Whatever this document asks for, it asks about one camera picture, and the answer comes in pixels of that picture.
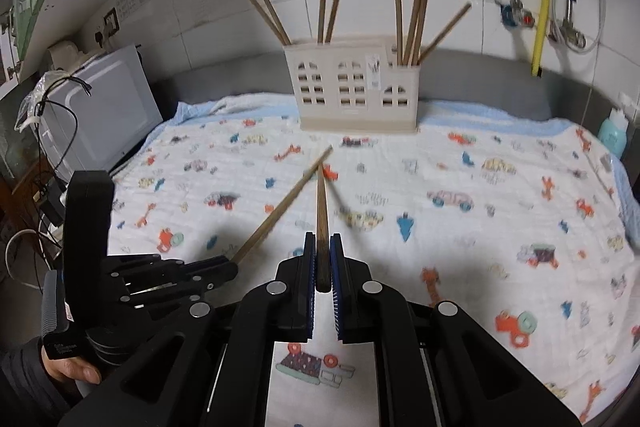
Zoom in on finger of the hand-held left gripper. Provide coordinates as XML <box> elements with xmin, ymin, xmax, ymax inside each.
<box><xmin>124</xmin><ymin>290</ymin><xmax>212</xmax><ymax>314</ymax></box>
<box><xmin>106</xmin><ymin>253</ymin><xmax>239</xmax><ymax>294</ymax></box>

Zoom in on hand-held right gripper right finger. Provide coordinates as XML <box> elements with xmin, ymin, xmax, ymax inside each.
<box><xmin>330</xmin><ymin>231</ymin><xmax>583</xmax><ymax>427</ymax></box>

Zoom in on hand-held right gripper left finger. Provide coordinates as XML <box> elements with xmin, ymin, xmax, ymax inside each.
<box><xmin>57</xmin><ymin>231</ymin><xmax>317</xmax><ymax>427</ymax></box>

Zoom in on beige plastic chopstick holder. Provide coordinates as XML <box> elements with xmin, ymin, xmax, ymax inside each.
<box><xmin>282</xmin><ymin>34</ymin><xmax>421</xmax><ymax>135</ymax></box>

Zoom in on person's left forearm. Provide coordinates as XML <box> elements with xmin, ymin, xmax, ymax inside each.
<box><xmin>0</xmin><ymin>337</ymin><xmax>76</xmax><ymax>427</ymax></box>

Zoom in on person's left hand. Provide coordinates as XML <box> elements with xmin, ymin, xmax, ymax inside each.
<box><xmin>42</xmin><ymin>347</ymin><xmax>102</xmax><ymax>384</ymax></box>

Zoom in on white microwave oven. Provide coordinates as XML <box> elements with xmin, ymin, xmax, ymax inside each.
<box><xmin>37</xmin><ymin>44</ymin><xmax>166</xmax><ymax>172</ymax></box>

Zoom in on white cartoon printed blanket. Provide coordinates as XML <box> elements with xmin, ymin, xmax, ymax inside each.
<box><xmin>102</xmin><ymin>109</ymin><xmax>638</xmax><ymax>427</ymax></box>

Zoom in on clear plastic bag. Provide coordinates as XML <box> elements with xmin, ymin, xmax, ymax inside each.
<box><xmin>15</xmin><ymin>72</ymin><xmax>66</xmax><ymax>132</ymax></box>

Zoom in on white appliance behind microwave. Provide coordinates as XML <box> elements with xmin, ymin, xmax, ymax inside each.
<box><xmin>47</xmin><ymin>39</ymin><xmax>83</xmax><ymax>68</ymax></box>

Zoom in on teal soap pump bottle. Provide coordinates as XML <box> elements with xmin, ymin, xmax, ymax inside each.
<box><xmin>597</xmin><ymin>104</ymin><xmax>633</xmax><ymax>160</ymax></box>

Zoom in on metal pipe valve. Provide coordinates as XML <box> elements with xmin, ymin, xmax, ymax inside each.
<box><xmin>550</xmin><ymin>22</ymin><xmax>587</xmax><ymax>52</ymax></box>

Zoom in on white cable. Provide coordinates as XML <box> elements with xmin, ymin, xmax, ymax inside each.
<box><xmin>2</xmin><ymin>227</ymin><xmax>66</xmax><ymax>293</ymax></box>

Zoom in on black cable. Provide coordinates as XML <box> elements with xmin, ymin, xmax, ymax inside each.
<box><xmin>37</xmin><ymin>77</ymin><xmax>93</xmax><ymax>188</ymax></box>

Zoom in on wall power socket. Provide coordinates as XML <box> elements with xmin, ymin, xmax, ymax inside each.
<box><xmin>95</xmin><ymin>7</ymin><xmax>121</xmax><ymax>48</ymax></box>

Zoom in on red handle pipe valve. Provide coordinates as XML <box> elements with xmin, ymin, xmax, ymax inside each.
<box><xmin>500</xmin><ymin>2</ymin><xmax>536</xmax><ymax>30</ymax></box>

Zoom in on metal water valves and hoses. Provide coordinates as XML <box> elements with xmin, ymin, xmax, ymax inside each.
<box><xmin>547</xmin><ymin>0</ymin><xmax>608</xmax><ymax>55</ymax></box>

